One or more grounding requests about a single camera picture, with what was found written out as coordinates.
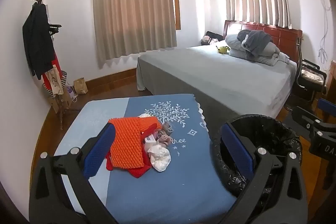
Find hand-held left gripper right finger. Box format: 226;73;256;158
220;123;308;224

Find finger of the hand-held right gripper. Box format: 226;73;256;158
291;106;322;135
317;98;336;119

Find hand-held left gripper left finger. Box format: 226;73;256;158
29;123;118;224

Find orange foam fruit net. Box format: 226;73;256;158
108;116;162;169

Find black trash bin with bag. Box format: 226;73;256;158
212;114;303;214

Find red mesh net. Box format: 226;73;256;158
106;123;158;178

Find small white cardboard box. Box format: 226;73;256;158
144;135;158;146

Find large white tissue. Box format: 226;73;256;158
147;145;172;172

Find black office chair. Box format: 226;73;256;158
285;38;328;111

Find wooden desk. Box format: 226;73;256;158
324;60;336;119

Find beige chair cushion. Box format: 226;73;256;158
301;69;324;84

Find blue tree-print tablecloth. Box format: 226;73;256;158
52;93;238;224

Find purple and white appliance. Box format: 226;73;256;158
66;84;79;102

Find brown paper bag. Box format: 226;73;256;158
73;77;88;95

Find bed with grey sheet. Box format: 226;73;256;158
136;44;298;135

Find striped basket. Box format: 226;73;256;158
46;70;68;98

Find beige tote bag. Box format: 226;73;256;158
45;67;65;98

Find red wooden headboard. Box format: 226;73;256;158
223;20;303;64

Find dark grey garment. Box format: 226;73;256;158
237;29;273;59

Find red hanging garment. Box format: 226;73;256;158
42;53;63;90

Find grey pillows and blanket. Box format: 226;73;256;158
225;30;290;66

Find black and pink bag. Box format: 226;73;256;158
201;31;225;46

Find dark hanging coat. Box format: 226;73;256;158
22;2;57;80

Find black hanger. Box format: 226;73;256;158
47;24;62;35

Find wide beige curtain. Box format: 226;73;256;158
92;0;179;68

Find white wall cables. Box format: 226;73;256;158
314;0;332;63

